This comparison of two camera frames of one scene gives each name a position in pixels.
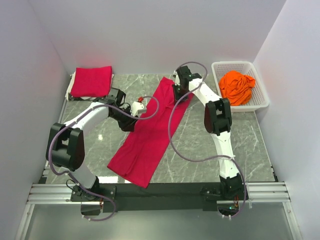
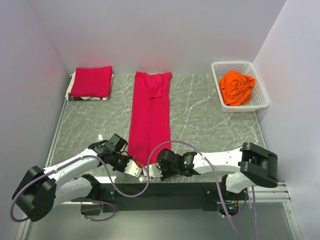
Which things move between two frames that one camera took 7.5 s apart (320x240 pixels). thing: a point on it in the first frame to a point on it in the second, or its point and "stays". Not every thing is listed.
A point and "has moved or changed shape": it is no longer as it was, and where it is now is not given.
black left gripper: (129, 125) to (122, 169)
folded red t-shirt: (92, 82) stays
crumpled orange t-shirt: (236, 87) stays
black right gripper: (176, 97) to (165, 175)
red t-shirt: (137, 156) has moved or changed shape
